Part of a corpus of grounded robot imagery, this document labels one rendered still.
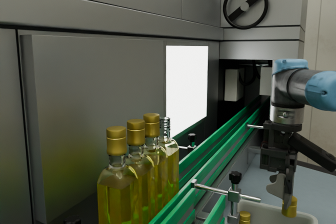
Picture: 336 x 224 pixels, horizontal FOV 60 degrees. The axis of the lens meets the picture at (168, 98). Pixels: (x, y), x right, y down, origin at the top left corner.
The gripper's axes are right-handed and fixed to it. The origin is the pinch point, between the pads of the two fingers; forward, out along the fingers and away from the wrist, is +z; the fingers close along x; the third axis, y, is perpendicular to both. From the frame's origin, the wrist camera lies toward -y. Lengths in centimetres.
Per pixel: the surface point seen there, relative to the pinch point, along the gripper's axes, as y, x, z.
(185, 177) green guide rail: 29.8, -3.4, 1.4
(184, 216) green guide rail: 20.6, 18.7, -0.5
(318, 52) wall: -5, -257, -32
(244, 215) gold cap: 11.9, -5.5, 10.5
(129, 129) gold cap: 27.0, 30.4, -23.0
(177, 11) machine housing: 42, -22, -50
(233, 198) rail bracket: 11.6, 11.1, -3.2
